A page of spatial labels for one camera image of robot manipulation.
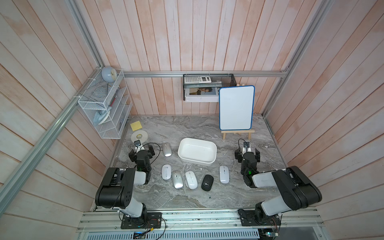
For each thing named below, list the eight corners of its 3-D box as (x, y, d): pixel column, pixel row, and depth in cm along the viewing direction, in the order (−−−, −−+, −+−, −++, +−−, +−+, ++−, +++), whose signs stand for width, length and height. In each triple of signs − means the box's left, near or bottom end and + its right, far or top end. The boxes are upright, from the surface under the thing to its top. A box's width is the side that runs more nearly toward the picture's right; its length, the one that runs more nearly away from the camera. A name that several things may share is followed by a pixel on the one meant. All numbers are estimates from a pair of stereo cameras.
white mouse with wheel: (220, 183, 87) (221, 182, 86) (218, 167, 94) (218, 165, 93) (230, 183, 87) (231, 182, 86) (227, 167, 94) (228, 165, 93)
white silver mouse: (161, 180, 89) (160, 178, 87) (162, 166, 95) (162, 164, 93) (171, 180, 89) (170, 178, 87) (172, 166, 95) (171, 164, 93)
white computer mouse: (185, 189, 85) (185, 187, 83) (185, 172, 92) (185, 171, 89) (197, 189, 85) (197, 187, 83) (197, 172, 92) (197, 171, 90)
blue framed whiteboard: (214, 137, 109) (224, 99, 81) (213, 124, 117) (220, 85, 89) (245, 137, 109) (264, 99, 81) (241, 124, 117) (257, 85, 89)
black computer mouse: (200, 189, 85) (200, 187, 83) (204, 175, 91) (205, 173, 88) (210, 192, 84) (210, 191, 82) (214, 178, 89) (214, 176, 87)
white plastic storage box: (176, 161, 97) (175, 157, 91) (181, 141, 107) (181, 136, 102) (214, 169, 93) (215, 164, 88) (216, 147, 103) (218, 142, 98)
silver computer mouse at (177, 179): (175, 190, 85) (174, 189, 83) (171, 172, 92) (171, 171, 90) (184, 187, 86) (184, 186, 84) (180, 170, 93) (180, 169, 91)
